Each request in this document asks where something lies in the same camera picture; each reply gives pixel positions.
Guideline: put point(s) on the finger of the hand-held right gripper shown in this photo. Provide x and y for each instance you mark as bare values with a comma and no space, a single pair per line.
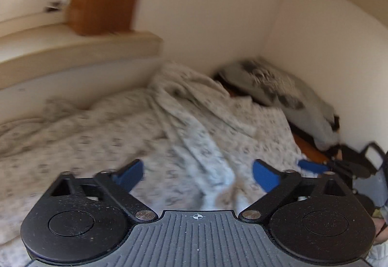
315,166

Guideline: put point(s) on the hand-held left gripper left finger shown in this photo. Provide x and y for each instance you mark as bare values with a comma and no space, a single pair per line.
130,174

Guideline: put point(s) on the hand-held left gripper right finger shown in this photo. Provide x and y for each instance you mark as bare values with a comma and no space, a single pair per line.
265,176

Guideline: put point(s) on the white checker-patterned garment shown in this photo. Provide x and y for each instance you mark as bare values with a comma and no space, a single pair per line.
151,133

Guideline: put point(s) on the person's right forearm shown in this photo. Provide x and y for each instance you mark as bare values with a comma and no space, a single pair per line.
379,255

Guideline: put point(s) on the person's right hand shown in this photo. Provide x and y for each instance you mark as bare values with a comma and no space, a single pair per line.
382,230

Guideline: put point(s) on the black bag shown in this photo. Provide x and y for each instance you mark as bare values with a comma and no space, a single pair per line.
351,153

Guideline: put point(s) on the grey printed sweatshirt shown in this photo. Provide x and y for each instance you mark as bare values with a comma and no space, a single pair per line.
272,85

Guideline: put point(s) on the beige window sill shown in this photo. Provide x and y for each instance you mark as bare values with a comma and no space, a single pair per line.
75,48

